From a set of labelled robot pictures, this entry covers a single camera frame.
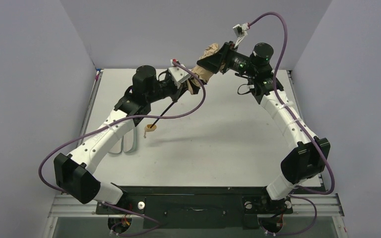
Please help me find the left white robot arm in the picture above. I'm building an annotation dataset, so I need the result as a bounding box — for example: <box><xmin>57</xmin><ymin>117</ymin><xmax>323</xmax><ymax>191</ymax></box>
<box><xmin>53</xmin><ymin>61</ymin><xmax>193</xmax><ymax>204</ymax></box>

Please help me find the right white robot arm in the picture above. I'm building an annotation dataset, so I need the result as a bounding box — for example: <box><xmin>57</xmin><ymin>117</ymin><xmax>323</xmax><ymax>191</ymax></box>
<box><xmin>195</xmin><ymin>42</ymin><xmax>330</xmax><ymax>200</ymax></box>

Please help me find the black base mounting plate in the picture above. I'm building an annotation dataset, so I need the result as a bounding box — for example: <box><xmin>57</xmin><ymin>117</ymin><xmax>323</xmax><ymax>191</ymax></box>
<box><xmin>62</xmin><ymin>186</ymin><xmax>326</xmax><ymax>230</ymax></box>

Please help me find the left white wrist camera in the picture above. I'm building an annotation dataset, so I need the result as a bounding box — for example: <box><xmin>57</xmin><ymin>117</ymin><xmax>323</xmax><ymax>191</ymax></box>
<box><xmin>167</xmin><ymin>59</ymin><xmax>191</xmax><ymax>89</ymax></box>

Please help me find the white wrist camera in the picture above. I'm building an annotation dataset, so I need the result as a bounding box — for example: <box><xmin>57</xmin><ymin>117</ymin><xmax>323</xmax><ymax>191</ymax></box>
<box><xmin>233</xmin><ymin>23</ymin><xmax>250</xmax><ymax>48</ymax></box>
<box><xmin>167</xmin><ymin>59</ymin><xmax>191</xmax><ymax>89</ymax></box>

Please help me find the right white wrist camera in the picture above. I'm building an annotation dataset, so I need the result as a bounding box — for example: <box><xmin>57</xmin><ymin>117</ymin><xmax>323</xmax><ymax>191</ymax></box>
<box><xmin>233</xmin><ymin>23</ymin><xmax>250</xmax><ymax>48</ymax></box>

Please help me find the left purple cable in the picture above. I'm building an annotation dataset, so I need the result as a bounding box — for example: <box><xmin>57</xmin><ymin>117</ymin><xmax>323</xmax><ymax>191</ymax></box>
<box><xmin>38</xmin><ymin>60</ymin><xmax>207</xmax><ymax>237</ymax></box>

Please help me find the aluminium rail frame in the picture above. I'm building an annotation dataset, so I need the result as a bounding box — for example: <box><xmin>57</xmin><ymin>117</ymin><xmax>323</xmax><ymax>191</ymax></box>
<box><xmin>43</xmin><ymin>193</ymin><xmax>349</xmax><ymax>238</ymax></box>

